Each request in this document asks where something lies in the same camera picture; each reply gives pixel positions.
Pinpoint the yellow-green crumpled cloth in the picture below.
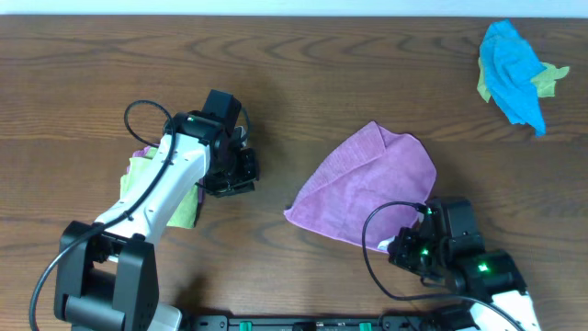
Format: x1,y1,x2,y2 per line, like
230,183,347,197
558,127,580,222
477,58,570,103

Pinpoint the left black cable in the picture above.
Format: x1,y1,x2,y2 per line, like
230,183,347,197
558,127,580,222
28,99,253,331

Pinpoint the black cable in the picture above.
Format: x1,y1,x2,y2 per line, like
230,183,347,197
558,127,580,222
360,200,527,331
28,99,253,331

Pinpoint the folded green cloth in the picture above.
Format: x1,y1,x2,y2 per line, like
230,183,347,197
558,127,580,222
119,146,199,230

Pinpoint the blue crumpled cloth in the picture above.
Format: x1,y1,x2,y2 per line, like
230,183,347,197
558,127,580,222
480,20,547,137

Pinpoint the purple microfiber cloth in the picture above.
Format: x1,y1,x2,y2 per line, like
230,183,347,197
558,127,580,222
284,121,437,246

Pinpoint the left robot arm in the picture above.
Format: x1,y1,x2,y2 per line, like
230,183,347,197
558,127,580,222
50,90,259,330

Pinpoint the folded purple cloth underneath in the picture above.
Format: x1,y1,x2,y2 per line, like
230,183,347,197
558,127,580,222
132,146,204,204

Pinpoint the right black cable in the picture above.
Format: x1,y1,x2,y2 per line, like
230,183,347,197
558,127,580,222
360,200,527,331

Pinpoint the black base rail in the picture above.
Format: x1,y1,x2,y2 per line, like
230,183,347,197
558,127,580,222
179,314,455,331

